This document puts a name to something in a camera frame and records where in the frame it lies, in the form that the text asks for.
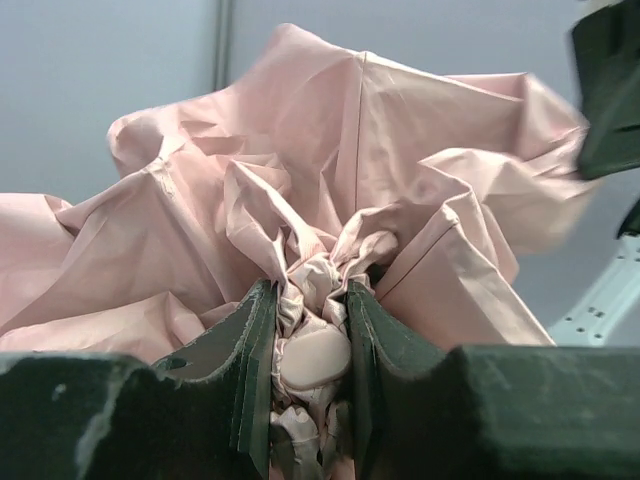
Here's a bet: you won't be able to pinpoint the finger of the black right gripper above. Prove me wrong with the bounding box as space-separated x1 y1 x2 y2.
571 1 639 180

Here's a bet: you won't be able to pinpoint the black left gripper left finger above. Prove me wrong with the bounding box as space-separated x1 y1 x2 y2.
1 281 277 479

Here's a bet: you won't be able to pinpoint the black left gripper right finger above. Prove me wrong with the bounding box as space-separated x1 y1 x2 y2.
346 282 639 479

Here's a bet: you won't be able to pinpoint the pink folding umbrella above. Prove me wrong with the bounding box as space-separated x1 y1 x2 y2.
0 22 601 480

